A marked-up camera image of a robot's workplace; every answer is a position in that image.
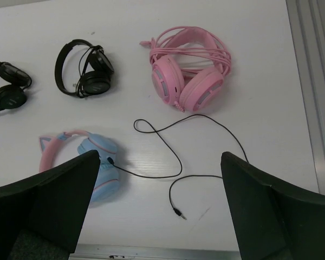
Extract aluminium rail front edge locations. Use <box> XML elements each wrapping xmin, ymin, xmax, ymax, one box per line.
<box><xmin>69</xmin><ymin>244</ymin><xmax>241</xmax><ymax>259</ymax></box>

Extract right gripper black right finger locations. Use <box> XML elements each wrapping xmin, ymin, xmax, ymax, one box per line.
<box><xmin>220</xmin><ymin>152</ymin><xmax>325</xmax><ymax>259</ymax></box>

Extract aluminium rail right side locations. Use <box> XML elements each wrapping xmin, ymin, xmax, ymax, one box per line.
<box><xmin>286</xmin><ymin>1</ymin><xmax>325</xmax><ymax>195</ymax></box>

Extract black headphones far left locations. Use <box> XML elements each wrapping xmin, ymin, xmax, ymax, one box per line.
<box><xmin>0</xmin><ymin>62</ymin><xmax>32</xmax><ymax>111</ymax></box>

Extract blue pink cat-ear headphones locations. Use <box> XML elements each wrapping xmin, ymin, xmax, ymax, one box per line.
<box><xmin>39</xmin><ymin>130</ymin><xmax>120</xmax><ymax>203</ymax></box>

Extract thin black audio cable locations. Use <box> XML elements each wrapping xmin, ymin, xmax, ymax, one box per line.
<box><xmin>107</xmin><ymin>114</ymin><xmax>249</xmax><ymax>221</ymax></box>

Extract pink gaming headset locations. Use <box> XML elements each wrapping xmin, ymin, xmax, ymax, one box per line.
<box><xmin>140</xmin><ymin>26</ymin><xmax>232</xmax><ymax>112</ymax></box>

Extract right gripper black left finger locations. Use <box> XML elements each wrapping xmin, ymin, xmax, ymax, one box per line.
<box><xmin>0</xmin><ymin>150</ymin><xmax>100</xmax><ymax>259</ymax></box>

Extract black headphones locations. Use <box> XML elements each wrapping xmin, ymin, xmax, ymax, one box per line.
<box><xmin>0</xmin><ymin>62</ymin><xmax>32</xmax><ymax>111</ymax></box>
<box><xmin>54</xmin><ymin>39</ymin><xmax>114</xmax><ymax>98</ymax></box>

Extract black headphones middle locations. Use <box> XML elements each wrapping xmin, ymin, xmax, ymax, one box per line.
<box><xmin>54</xmin><ymin>39</ymin><xmax>114</xmax><ymax>98</ymax></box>

